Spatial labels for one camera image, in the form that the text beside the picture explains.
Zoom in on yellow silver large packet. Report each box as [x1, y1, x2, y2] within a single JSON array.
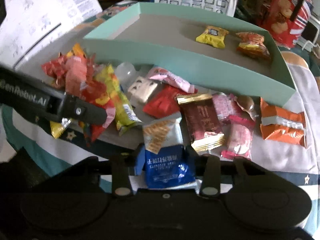
[[50, 118, 72, 139]]

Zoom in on red yellow gummy packet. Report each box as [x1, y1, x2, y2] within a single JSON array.
[[79, 79, 116, 144]]

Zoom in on maroon gold bar packet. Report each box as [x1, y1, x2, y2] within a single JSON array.
[[176, 94, 226, 152]]

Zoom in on long salmon red packet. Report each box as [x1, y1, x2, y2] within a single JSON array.
[[65, 56, 87, 97]]

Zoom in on blue white cracker packet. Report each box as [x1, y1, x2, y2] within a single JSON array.
[[142, 112, 195, 189]]

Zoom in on red crinkled candy packet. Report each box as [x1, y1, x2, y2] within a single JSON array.
[[41, 55, 68, 89]]

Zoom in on yellow green long packet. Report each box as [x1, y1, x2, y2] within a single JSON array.
[[95, 64, 142, 135]]

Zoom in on pink round cake packet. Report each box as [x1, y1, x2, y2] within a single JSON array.
[[221, 115, 255, 160]]

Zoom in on orange yellow small packet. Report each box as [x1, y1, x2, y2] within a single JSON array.
[[66, 43, 86, 58]]

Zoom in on light pink candy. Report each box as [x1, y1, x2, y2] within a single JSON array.
[[212, 93, 240, 125]]

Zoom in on white cow pattern candy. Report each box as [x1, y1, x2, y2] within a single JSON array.
[[127, 76, 158, 103]]

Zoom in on small red packet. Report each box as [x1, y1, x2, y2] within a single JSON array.
[[143, 85, 198, 119]]

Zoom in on brown chocolate ball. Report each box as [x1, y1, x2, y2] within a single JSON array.
[[235, 95, 258, 121]]

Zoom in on orange silver snack packet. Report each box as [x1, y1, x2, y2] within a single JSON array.
[[260, 98, 306, 147]]

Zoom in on pink strawberry candy packet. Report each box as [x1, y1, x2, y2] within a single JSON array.
[[145, 67, 196, 94]]

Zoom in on orange noodle snack packet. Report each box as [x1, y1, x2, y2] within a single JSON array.
[[236, 32, 270, 60]]

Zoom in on yellow biscuit packet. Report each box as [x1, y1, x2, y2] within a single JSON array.
[[196, 25, 229, 49]]

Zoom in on clear plastic jelly cup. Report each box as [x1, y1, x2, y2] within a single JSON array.
[[114, 62, 136, 85]]

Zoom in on patterned teal grey blanket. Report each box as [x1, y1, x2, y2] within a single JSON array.
[[0, 0, 320, 235]]

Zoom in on white instruction sheet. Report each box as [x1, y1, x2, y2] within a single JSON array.
[[1, 0, 102, 67]]

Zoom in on mint green cardboard box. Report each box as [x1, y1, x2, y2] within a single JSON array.
[[81, 2, 296, 106]]

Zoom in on red cookie tin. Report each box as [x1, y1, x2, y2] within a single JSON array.
[[257, 0, 313, 48]]

